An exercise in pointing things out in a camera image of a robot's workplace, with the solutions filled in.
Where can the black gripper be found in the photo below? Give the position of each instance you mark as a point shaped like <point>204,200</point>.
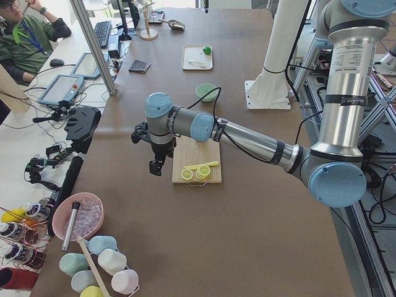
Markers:
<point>162,150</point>

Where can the white ceramic spoon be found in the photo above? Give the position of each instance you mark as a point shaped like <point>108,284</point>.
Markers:
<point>200,64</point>

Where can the pink bowl with ice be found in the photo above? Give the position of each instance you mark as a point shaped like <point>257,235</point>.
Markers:
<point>90,216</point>

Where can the light green bowl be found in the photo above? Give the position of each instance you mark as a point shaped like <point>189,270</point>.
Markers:
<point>207,92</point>

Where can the bamboo cutting board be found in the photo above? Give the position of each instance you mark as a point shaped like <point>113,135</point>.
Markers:
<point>192,152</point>

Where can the yellow plastic knife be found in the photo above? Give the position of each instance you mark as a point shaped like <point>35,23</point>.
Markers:
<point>195,167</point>

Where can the stacked lemon slices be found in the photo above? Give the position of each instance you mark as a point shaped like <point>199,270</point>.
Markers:
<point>203,172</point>

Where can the steel cylinder muddler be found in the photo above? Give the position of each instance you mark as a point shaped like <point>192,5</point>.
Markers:
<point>70,226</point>

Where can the black bar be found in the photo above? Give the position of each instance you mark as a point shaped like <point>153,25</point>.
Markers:
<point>66,189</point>

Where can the grey folded cloth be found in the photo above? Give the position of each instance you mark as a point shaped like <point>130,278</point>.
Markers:
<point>138,66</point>

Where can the white mug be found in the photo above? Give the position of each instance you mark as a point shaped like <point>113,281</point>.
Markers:
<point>112,261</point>

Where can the cream rabbit tray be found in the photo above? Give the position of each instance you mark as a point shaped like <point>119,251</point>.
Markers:
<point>194,52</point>

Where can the pink mug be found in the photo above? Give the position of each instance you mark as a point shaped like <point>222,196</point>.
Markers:
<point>125,282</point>

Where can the teach pendant far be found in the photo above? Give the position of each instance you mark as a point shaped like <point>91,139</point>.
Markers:
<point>86,67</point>

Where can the teach pendant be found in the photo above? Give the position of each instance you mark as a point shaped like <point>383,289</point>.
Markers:
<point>86,67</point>
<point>62,88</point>

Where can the teach pendant near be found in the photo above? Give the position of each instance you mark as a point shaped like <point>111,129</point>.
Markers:
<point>62,88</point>

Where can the sauce bottle top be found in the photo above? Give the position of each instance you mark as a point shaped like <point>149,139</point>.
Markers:
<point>37,212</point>

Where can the sauce bottle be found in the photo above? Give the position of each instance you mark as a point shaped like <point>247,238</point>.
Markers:
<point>37,212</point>
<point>13,230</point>
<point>17,253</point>

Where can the green lime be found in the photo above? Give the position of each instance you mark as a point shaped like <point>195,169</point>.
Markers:
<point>207,50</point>

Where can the green mug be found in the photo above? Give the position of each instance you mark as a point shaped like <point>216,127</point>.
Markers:
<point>71,263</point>

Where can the wooden mug stand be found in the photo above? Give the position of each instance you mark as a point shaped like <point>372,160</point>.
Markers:
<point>148,33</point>

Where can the light blue mug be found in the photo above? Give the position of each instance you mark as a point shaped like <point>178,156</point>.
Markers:
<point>82,279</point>

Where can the yellow mug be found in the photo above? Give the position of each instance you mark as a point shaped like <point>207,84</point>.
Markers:
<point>92,291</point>

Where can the black computer mouse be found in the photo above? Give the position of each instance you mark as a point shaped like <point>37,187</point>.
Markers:
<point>56,63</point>

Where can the silver metal scoop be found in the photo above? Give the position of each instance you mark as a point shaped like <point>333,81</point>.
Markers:
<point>174,24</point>

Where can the black keyboard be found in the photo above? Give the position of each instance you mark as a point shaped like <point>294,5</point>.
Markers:
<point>102,31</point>

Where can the sauce bottle middle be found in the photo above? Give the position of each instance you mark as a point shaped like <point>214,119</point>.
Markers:
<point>13,230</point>

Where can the sauce bottle bottom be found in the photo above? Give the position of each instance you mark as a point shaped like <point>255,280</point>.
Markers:
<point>17,253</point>

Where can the seated person green shirt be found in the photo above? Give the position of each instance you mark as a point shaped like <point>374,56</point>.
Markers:
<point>26,42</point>

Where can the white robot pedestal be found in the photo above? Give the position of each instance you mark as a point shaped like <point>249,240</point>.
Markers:
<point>269,91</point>

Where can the aluminium frame post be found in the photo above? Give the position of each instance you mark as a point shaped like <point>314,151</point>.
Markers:
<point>86,26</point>

